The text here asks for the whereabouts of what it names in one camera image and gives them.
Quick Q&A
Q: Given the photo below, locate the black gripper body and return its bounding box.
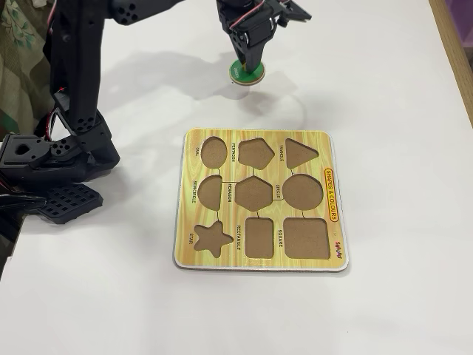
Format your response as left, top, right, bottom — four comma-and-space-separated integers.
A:
216, 0, 277, 53

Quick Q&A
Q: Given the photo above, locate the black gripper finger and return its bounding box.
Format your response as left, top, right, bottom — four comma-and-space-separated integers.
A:
242, 36, 269, 74
230, 34, 248, 70

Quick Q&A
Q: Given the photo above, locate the green circle piece yellow pin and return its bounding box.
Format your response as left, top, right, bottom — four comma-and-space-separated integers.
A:
228, 58, 266, 84

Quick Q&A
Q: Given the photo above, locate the wooden shape puzzle board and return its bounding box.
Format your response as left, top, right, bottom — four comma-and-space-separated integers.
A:
172, 128, 350, 274

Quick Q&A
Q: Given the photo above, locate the floral patterned cloth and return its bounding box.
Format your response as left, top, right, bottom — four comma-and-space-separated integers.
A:
0, 0, 52, 143

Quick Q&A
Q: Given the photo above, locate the black table clamp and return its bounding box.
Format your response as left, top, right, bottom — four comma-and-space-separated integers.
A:
0, 195, 47, 223

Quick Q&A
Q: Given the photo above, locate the red white gripper servo wire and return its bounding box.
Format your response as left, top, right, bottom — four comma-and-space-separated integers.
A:
227, 0, 268, 33

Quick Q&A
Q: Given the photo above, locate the black square wrist camera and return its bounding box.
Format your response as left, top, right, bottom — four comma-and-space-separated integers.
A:
275, 0, 313, 29

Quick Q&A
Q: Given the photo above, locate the red black base servo wire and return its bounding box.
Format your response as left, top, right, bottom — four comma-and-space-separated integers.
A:
34, 87, 67, 141

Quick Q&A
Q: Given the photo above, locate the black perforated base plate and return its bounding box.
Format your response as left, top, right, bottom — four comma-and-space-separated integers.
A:
36, 183, 104, 226

